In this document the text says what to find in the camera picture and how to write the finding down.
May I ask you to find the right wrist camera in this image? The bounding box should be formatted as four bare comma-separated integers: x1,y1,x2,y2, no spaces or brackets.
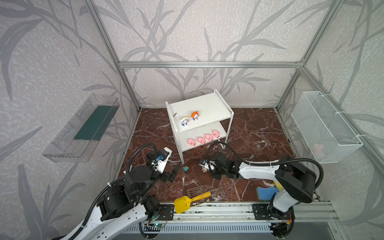
199,159,216,171

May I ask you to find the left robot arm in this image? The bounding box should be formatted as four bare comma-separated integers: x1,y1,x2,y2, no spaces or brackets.
61,166,179,240

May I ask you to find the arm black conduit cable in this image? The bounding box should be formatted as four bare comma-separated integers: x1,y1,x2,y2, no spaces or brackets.
206,141,325,190
67,142,159,240

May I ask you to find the orange blue cat figurine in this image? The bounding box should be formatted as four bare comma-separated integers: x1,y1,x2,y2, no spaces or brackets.
191,111,200,121

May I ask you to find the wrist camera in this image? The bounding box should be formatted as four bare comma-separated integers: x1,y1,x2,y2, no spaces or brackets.
199,159,216,171
151,147,172,174

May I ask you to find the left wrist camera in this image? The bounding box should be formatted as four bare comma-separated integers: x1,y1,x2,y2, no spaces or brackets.
151,147,172,174

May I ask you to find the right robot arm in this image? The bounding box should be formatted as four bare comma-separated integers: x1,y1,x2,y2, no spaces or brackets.
199,152,323,214

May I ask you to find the pink toy in basket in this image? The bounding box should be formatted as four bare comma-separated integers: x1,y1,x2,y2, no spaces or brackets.
312,144,325,159

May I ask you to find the brown slotted spatula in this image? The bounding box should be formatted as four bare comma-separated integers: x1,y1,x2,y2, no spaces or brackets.
187,186,223,198

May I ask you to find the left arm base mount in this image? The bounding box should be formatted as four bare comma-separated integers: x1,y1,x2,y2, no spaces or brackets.
142,195,175,221

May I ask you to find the white wire mesh basket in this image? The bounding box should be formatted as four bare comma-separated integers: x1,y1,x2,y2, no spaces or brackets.
291,91,364,164

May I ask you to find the clear plastic wall bin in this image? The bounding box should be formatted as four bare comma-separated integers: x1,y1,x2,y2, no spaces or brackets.
43,94,120,163

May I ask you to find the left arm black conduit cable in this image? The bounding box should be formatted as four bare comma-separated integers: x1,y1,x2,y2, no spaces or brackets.
67,142,159,240

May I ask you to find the pink pig toy pair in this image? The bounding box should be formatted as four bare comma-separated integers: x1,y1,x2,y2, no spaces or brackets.
197,137,206,144
188,139,196,147

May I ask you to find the yellow sponge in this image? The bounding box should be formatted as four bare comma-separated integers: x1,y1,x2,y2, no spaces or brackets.
274,181,284,192

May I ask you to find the blue sponge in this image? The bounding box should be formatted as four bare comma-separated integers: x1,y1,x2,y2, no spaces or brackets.
257,187,279,201

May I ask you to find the aluminium front rail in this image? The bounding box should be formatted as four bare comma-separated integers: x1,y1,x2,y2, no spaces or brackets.
86,201,340,224

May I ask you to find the green circuit board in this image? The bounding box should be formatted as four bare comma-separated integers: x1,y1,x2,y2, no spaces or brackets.
145,223,167,232

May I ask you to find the white two-tier shelf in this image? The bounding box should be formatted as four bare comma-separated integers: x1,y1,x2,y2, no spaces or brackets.
165,90,234,164

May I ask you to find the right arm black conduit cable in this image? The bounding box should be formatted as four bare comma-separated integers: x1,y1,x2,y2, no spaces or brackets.
206,141,325,190

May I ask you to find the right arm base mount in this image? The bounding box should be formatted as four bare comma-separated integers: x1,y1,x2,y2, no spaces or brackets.
252,204,294,222

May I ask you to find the white blue small figurine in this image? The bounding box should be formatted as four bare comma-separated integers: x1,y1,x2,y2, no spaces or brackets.
180,117,189,127

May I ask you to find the yellow toy shovel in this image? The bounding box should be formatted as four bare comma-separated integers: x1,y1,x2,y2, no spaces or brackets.
174,192,211,214

